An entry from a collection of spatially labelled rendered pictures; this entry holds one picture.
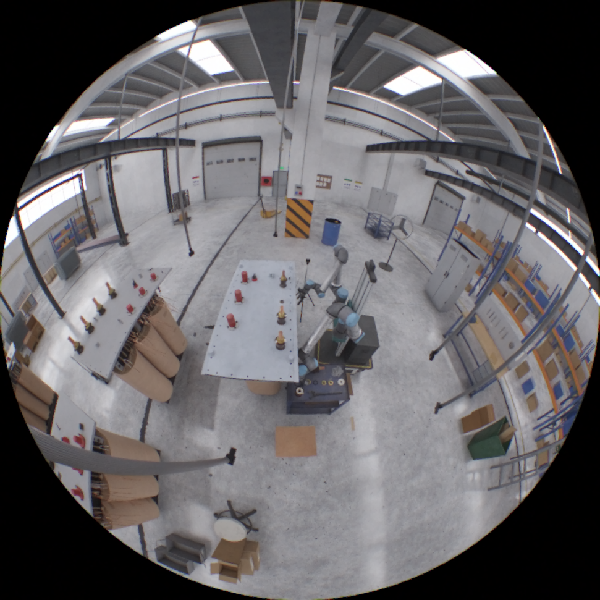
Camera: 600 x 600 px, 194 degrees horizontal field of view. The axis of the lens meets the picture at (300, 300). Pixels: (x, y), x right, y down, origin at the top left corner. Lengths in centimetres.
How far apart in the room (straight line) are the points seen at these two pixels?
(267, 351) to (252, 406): 141
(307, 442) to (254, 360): 89
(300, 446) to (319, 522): 159
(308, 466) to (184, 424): 183
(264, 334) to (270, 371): 36
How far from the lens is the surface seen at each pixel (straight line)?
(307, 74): 712
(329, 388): 193
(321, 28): 809
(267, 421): 268
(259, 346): 152
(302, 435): 175
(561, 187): 612
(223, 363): 150
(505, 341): 500
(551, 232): 1191
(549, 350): 785
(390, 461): 312
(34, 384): 575
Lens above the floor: 265
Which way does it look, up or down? 43 degrees down
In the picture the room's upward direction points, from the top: 8 degrees clockwise
